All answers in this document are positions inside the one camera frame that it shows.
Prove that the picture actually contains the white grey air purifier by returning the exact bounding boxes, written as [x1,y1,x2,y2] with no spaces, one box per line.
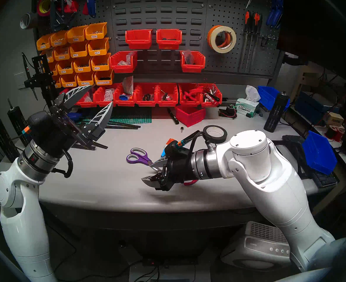
[221,221,292,270]

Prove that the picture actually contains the black ribbed cylinder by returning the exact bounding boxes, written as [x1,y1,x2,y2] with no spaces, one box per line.
[0,119,21,163]

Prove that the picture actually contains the black keyboard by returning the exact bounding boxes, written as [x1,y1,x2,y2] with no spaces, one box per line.
[311,171,338,188]

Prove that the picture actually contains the glue bottle with blue cap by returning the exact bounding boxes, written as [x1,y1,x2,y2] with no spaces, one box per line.
[161,138,177,159]

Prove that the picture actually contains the black tape roll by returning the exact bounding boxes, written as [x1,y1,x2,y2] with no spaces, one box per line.
[202,125,228,144]

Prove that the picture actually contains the small cardboard box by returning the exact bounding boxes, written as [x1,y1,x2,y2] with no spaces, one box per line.
[323,111,344,127]

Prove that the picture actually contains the blue handled hanging pliers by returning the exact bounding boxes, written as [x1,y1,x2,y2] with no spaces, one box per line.
[266,0,284,29]

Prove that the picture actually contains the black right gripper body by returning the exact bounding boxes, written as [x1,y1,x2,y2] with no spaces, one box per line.
[163,149,196,192]

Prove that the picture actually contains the black marker pen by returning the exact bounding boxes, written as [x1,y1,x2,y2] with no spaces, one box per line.
[168,108,180,125]

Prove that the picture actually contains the beige masking tape roll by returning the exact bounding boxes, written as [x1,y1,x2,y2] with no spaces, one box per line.
[211,26,237,54]

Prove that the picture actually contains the white card packet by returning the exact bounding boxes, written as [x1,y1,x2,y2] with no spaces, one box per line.
[123,76,134,95]

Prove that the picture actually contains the black hanging clamp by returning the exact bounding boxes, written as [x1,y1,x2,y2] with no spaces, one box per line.
[49,0,73,31]

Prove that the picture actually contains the black battery holder with board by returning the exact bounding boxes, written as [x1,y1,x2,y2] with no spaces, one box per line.
[219,106,238,119]

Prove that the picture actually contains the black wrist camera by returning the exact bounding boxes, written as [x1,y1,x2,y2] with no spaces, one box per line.
[164,139,191,156]
[21,111,50,138]

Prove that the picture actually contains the grey duct tape roll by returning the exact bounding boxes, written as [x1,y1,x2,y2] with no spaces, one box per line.
[20,13,38,30]

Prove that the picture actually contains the tall black capped cylinder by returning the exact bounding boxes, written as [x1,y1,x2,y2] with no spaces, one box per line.
[264,91,290,133]

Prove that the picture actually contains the clear plastic parts bag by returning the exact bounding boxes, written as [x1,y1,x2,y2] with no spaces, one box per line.
[119,52,135,66]

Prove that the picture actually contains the black cylinder with metal tip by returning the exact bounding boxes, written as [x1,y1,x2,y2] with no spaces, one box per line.
[7,98,32,147]

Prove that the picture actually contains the black monitor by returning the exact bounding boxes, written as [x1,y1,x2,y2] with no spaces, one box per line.
[276,0,346,85]

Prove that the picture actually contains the red handled tool set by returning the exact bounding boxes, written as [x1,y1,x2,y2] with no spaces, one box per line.
[183,88,203,101]

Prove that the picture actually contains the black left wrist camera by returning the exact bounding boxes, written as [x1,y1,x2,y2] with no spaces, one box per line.
[21,111,50,138]

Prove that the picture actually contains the orange tape roll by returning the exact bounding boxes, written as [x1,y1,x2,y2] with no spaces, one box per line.
[207,25,233,50]

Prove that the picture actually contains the green cutting mat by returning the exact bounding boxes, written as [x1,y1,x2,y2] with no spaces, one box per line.
[79,108,152,126]

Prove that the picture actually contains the red white tape roll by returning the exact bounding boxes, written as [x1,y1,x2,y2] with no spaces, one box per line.
[57,0,80,13]

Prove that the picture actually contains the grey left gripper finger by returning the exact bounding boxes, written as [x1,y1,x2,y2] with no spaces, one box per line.
[85,102,114,138]
[61,85,92,112]

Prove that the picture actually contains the dark blue crate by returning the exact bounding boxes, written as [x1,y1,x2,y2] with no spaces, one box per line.
[295,90,326,120]

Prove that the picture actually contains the red black permanent marker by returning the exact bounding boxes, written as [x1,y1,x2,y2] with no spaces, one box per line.
[204,92,221,106]

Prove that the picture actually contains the metal multi hook tool rack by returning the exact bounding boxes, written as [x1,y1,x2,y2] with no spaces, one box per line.
[242,30,279,40]

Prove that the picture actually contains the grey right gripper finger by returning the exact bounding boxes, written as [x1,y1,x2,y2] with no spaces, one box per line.
[148,157,167,171]
[141,173,168,192]

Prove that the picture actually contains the red plastic bin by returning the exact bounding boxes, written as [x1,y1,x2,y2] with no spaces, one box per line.
[94,86,116,107]
[175,105,206,127]
[180,51,206,73]
[157,83,179,106]
[201,83,223,108]
[75,92,97,108]
[109,51,138,73]
[114,84,136,106]
[125,30,153,50]
[134,83,159,106]
[179,83,203,106]
[156,29,183,50]

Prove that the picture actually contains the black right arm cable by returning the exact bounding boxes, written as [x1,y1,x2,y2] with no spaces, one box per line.
[188,132,215,156]

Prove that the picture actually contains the black power strip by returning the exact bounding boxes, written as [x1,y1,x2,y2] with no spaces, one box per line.
[144,256,199,267]

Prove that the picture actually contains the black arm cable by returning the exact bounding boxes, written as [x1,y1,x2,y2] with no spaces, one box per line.
[51,149,74,178]
[188,132,215,156]

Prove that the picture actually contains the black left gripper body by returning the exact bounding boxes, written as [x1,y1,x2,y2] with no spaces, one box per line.
[30,99,107,160]

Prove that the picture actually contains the blue plastic bin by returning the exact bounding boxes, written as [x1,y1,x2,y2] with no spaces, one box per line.
[302,130,338,175]
[258,85,279,111]

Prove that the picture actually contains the black plastic tube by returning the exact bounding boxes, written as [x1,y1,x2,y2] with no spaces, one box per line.
[180,130,201,146]

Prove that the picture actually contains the blue handled hanging tool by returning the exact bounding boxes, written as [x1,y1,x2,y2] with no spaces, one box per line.
[82,0,101,18]

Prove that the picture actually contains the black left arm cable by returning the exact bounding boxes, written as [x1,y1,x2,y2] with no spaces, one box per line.
[51,149,74,178]

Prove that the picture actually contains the black angled stand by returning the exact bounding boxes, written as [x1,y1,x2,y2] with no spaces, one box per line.
[271,135,313,182]

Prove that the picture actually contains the Kimtech tissue box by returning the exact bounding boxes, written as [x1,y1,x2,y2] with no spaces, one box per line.
[236,85,261,118]

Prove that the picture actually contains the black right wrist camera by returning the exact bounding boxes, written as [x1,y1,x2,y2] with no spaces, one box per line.
[164,139,191,156]

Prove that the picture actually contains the purple handled scissors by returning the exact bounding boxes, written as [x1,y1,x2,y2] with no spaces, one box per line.
[126,148,161,171]

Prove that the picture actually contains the black metal stand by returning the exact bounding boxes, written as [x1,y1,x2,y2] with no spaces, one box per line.
[24,54,63,114]

